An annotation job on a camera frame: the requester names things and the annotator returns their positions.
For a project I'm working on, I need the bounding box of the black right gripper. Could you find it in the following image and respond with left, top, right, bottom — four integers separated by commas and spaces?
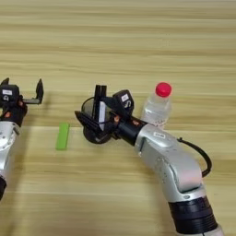
74, 96, 149, 148

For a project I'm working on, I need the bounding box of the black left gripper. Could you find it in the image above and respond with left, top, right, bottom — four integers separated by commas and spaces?
0, 77, 45, 127

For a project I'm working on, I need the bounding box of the black mesh pen cup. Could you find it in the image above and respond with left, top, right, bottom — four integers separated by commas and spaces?
80, 96, 119, 145

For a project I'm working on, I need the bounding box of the clear bottle with red cap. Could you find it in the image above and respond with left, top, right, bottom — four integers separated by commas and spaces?
140, 81, 173, 131

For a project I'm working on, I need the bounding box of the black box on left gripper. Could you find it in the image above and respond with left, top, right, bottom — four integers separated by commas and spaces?
0, 84, 21, 108

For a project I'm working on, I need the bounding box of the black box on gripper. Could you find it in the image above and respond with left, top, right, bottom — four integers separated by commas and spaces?
0, 84, 21, 108
112, 88, 136, 118

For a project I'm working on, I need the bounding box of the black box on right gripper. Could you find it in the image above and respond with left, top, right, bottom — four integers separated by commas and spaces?
112, 88, 136, 118

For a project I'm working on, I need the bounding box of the green rectangular block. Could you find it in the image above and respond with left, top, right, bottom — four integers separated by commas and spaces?
54, 122, 71, 151

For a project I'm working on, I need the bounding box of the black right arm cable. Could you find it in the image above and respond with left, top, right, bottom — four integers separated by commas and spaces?
176, 136, 213, 179

